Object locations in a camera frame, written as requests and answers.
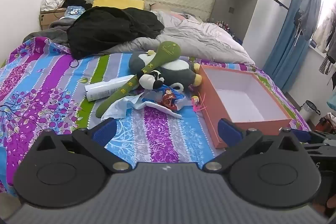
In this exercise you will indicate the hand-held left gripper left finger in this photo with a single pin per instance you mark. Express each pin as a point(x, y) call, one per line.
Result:
point(103, 132)

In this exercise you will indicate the striped garment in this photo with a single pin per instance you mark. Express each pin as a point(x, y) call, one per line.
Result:
point(326, 64)

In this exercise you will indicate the grey plush penguin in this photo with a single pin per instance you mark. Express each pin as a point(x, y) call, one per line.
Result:
point(178, 69)

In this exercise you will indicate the yellow pillow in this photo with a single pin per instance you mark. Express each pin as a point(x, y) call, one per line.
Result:
point(118, 1)

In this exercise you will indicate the colourful striped bed sheet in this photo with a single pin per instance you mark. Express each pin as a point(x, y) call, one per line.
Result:
point(47, 87)

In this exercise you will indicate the blue printed bag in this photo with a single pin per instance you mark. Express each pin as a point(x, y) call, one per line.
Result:
point(73, 12)

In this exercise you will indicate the white crumpled cloth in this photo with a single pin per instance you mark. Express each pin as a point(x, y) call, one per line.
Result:
point(51, 3)

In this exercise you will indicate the small panda plush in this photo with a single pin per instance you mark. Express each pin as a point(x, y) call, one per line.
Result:
point(149, 81)

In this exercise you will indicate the pink pillow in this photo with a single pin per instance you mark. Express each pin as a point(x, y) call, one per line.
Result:
point(168, 10)

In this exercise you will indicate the light grey duvet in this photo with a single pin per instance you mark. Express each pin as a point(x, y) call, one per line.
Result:
point(199, 40)

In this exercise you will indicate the dark grey blanket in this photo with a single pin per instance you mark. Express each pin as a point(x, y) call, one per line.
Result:
point(47, 33)

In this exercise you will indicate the black clothing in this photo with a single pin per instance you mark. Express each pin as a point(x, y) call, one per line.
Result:
point(105, 27)

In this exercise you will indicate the blue curtain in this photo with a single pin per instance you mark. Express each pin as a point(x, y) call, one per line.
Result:
point(286, 43)

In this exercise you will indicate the green plush massage stick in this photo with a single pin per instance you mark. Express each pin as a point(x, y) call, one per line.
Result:
point(169, 52)

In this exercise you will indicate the white tissue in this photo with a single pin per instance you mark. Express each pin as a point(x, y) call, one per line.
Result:
point(114, 109)

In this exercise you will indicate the row of small bottles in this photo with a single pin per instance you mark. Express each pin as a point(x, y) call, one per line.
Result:
point(224, 26)

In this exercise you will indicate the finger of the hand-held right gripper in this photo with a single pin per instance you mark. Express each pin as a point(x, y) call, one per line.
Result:
point(302, 136)
point(323, 148)

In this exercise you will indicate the hanging grey garment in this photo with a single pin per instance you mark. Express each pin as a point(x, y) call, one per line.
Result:
point(311, 8)

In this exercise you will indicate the red snack packet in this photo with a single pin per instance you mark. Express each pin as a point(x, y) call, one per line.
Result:
point(170, 99)

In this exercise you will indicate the pink and yellow toy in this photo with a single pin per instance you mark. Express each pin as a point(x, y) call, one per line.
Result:
point(196, 101)

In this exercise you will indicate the orange cardboard box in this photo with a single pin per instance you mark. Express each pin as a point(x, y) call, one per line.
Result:
point(236, 98)

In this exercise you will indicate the hanging beige garment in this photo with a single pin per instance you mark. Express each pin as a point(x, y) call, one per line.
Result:
point(325, 29)

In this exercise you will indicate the white plastic bottle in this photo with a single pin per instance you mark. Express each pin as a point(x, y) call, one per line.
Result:
point(102, 90)

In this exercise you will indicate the wooden nightstand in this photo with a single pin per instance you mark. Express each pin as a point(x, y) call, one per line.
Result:
point(47, 19)

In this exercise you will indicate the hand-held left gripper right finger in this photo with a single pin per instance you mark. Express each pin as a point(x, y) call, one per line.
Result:
point(229, 132)

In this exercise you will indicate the blue snack packet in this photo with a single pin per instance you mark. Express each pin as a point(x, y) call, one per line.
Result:
point(181, 102)

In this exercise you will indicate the white trash bin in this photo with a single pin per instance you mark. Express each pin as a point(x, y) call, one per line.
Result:
point(308, 108)

